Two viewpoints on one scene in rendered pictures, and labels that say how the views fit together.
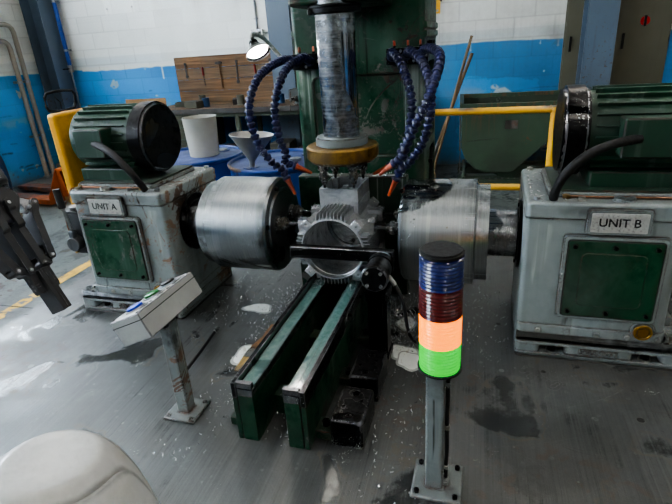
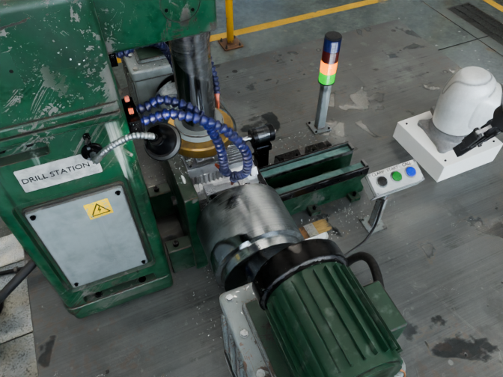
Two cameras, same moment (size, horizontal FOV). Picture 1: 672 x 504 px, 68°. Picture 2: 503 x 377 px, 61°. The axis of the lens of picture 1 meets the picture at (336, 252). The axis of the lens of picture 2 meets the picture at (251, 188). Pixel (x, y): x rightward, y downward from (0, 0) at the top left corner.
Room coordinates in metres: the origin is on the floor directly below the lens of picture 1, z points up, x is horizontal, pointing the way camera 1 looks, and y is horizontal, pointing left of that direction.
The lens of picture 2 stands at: (1.71, 0.71, 2.00)
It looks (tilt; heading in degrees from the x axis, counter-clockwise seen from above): 50 degrees down; 229
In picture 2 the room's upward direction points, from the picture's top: straight up
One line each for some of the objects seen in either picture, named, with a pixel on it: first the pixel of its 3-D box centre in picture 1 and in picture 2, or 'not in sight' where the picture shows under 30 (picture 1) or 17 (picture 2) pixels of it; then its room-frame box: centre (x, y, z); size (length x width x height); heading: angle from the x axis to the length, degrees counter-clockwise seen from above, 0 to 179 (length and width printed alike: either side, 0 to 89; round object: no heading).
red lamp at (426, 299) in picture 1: (440, 298); (330, 54); (0.61, -0.14, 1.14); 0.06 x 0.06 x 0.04
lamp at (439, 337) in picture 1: (440, 326); (328, 65); (0.61, -0.14, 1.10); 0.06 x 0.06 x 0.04
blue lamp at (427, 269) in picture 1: (441, 269); (331, 43); (0.61, -0.14, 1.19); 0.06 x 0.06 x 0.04
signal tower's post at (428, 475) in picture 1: (439, 378); (325, 85); (0.61, -0.14, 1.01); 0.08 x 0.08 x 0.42; 72
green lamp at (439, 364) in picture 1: (439, 353); (326, 75); (0.61, -0.14, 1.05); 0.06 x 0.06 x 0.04
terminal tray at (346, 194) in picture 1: (345, 196); (203, 161); (1.25, -0.03, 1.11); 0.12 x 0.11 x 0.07; 162
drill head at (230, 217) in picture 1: (235, 222); (257, 254); (1.31, 0.27, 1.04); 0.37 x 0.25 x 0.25; 72
